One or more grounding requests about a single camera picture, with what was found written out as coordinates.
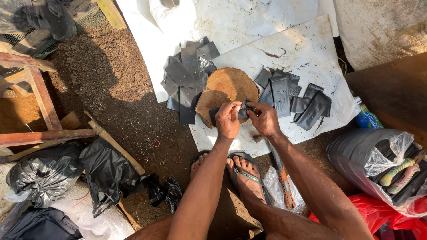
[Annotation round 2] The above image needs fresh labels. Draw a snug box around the person's right hand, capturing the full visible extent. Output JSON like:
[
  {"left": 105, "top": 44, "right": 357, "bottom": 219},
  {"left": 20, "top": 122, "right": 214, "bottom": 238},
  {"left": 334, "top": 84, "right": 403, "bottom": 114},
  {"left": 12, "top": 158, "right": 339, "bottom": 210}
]
[{"left": 245, "top": 102, "right": 284, "bottom": 138}]

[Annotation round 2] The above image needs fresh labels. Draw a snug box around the person's left hand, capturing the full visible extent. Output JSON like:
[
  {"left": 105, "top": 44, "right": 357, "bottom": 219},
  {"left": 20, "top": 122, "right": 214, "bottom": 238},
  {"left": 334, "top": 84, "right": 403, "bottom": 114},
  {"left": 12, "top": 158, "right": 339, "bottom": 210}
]
[{"left": 214, "top": 101, "right": 243, "bottom": 141}]

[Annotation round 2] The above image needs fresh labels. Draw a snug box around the black plastic nursery bag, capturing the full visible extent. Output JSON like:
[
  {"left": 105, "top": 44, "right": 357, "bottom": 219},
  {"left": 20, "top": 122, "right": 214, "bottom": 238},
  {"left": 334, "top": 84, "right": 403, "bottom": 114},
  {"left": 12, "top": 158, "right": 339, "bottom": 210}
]
[{"left": 208, "top": 99, "right": 255, "bottom": 127}]

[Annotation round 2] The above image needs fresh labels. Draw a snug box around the round wooden stump slice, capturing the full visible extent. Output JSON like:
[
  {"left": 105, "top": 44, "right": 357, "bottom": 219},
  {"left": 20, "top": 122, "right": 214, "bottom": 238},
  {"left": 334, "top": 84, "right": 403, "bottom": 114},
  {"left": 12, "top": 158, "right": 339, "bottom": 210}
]
[{"left": 195, "top": 68, "right": 260, "bottom": 129}]

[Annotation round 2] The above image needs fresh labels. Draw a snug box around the heap of flat black bags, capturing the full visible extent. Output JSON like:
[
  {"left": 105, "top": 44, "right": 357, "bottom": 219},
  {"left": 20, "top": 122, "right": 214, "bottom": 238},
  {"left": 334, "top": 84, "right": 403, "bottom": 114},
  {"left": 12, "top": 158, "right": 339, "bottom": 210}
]
[{"left": 254, "top": 68, "right": 333, "bottom": 132}]

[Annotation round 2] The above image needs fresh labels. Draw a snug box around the pile of punched black bags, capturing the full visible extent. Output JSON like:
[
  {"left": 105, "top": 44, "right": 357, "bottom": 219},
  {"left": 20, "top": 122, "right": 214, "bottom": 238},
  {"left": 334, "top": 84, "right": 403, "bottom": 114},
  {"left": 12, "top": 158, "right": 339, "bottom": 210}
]
[{"left": 160, "top": 36, "right": 221, "bottom": 125}]

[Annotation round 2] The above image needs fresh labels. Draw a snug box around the person's left sandal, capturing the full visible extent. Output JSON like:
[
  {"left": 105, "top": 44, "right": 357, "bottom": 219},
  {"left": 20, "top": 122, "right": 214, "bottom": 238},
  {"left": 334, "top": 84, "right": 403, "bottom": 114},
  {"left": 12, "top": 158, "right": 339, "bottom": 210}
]
[{"left": 189, "top": 150, "right": 211, "bottom": 167}]

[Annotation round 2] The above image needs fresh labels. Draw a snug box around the person's sandal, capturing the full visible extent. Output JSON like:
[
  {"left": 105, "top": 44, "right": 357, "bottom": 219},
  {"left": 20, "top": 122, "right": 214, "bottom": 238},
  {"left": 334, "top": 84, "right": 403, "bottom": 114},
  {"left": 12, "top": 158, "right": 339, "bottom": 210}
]
[
  {"left": 189, "top": 150, "right": 211, "bottom": 167},
  {"left": 227, "top": 151, "right": 275, "bottom": 206}
]

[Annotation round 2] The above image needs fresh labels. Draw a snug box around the person's right sandal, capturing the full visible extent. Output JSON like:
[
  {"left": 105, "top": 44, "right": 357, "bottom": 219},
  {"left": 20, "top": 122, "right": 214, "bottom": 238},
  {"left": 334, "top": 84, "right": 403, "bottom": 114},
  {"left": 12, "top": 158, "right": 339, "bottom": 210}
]
[{"left": 227, "top": 151, "right": 275, "bottom": 206}]

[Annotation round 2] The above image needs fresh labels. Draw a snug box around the stained white plastic sheet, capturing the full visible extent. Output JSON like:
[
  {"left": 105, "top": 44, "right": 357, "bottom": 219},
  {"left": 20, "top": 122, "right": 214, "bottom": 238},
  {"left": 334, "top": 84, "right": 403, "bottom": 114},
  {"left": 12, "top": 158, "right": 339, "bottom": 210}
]
[{"left": 189, "top": 15, "right": 361, "bottom": 158}]

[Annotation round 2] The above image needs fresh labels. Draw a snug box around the large white plastic sheet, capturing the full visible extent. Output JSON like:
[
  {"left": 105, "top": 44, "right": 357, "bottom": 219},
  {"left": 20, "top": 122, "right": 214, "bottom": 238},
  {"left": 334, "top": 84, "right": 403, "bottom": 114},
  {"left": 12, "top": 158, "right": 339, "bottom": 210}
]
[{"left": 115, "top": 0, "right": 340, "bottom": 104}]

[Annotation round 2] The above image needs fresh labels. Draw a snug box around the small clear plastic bag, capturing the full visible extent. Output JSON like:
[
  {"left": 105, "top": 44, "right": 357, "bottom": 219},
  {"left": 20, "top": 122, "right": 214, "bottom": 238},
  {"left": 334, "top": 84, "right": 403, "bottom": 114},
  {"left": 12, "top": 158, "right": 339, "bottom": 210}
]
[{"left": 263, "top": 166, "right": 306, "bottom": 214}]

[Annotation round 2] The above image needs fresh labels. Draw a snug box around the white plastic film roll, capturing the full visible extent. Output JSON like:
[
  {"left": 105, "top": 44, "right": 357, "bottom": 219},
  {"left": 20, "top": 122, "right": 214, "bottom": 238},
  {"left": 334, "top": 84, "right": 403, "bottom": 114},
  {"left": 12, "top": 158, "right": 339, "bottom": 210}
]
[{"left": 149, "top": 0, "right": 198, "bottom": 38}]

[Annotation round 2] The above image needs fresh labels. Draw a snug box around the clear bag of black bags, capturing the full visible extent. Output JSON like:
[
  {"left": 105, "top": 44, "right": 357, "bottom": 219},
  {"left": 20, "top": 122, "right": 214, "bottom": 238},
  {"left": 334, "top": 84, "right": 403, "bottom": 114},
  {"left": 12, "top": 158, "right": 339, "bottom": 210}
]
[{"left": 326, "top": 128, "right": 427, "bottom": 218}]

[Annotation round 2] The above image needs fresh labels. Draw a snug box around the blue green plastic bottle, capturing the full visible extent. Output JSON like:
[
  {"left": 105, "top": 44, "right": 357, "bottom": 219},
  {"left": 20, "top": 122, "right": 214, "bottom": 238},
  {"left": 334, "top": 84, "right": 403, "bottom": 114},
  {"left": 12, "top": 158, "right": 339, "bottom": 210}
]
[{"left": 354, "top": 97, "right": 384, "bottom": 129}]

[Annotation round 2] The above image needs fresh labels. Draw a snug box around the large torn black plastic bag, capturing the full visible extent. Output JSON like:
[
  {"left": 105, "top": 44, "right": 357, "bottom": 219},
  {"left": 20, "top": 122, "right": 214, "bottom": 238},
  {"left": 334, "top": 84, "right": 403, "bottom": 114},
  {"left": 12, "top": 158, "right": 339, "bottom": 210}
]
[{"left": 79, "top": 137, "right": 183, "bottom": 218}]

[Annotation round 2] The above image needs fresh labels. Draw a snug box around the dirty white woven sack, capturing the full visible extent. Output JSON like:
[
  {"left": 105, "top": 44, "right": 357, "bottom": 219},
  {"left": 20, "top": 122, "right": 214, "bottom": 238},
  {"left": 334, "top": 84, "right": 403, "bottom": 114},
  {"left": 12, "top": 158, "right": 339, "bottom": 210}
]
[{"left": 333, "top": 0, "right": 427, "bottom": 71}]

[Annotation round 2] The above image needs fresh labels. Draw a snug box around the brown wooden board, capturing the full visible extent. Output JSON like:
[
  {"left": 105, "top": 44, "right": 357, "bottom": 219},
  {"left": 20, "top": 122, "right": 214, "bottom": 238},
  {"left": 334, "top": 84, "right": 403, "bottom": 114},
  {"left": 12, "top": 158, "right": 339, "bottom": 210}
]
[{"left": 344, "top": 52, "right": 427, "bottom": 149}]

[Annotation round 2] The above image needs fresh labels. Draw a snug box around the small wooden plank piece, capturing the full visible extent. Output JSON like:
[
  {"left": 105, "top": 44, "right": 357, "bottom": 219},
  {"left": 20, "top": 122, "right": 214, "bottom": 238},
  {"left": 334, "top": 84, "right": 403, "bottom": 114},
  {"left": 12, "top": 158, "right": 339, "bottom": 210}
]
[{"left": 59, "top": 111, "right": 81, "bottom": 131}]

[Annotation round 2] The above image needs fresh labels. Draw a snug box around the red plastic bag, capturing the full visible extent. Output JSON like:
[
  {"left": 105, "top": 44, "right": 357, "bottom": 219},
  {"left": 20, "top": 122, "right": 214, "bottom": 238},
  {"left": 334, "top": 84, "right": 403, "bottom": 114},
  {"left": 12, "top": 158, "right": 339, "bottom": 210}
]
[{"left": 308, "top": 193, "right": 427, "bottom": 240}]

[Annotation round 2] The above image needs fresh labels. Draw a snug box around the crumpled black plastic bag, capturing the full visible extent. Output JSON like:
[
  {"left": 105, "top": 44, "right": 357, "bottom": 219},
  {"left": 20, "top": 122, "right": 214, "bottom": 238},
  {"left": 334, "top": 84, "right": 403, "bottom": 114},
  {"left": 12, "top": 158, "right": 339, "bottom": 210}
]
[{"left": 6, "top": 141, "right": 85, "bottom": 209}]

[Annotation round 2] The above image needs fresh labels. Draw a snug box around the black backpack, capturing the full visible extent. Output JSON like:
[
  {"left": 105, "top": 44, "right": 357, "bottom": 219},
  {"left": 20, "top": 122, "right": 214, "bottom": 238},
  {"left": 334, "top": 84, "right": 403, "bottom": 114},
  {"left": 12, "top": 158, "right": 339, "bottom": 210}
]
[{"left": 0, "top": 206, "right": 84, "bottom": 240}]

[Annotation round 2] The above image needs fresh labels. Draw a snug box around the orange handled hammer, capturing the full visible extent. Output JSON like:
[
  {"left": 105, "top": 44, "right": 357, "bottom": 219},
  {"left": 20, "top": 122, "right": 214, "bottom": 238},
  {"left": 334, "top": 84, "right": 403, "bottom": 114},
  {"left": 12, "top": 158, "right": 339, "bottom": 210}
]
[{"left": 253, "top": 134, "right": 297, "bottom": 211}]

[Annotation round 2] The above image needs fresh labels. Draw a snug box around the wooden tool handle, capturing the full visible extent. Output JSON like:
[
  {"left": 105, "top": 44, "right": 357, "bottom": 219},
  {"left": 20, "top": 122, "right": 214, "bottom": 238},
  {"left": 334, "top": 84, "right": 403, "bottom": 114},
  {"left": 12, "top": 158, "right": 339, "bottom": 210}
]
[{"left": 83, "top": 110, "right": 146, "bottom": 176}]

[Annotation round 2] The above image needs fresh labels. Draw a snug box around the wire mesh sieve frame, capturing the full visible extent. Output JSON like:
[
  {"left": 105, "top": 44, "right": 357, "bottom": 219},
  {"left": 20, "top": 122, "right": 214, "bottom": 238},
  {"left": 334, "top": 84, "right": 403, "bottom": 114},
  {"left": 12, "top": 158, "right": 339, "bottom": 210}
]
[{"left": 0, "top": 0, "right": 127, "bottom": 60}]

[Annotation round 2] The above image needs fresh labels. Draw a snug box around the green handled tool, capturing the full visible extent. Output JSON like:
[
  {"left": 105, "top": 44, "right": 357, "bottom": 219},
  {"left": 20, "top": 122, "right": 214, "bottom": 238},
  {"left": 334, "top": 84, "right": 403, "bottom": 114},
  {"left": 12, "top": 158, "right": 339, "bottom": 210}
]
[{"left": 380, "top": 158, "right": 416, "bottom": 187}]

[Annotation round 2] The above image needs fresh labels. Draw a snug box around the pink handled tool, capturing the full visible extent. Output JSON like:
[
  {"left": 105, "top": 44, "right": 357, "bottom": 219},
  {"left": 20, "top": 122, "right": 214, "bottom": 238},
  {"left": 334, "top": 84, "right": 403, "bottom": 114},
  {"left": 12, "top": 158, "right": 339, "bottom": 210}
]
[{"left": 387, "top": 163, "right": 421, "bottom": 194}]

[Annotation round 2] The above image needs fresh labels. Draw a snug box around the red wooden stool frame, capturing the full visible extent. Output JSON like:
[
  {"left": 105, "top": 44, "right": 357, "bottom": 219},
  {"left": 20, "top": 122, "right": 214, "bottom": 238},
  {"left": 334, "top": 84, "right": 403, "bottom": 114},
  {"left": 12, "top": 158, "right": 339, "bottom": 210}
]
[{"left": 0, "top": 51, "right": 96, "bottom": 148}]

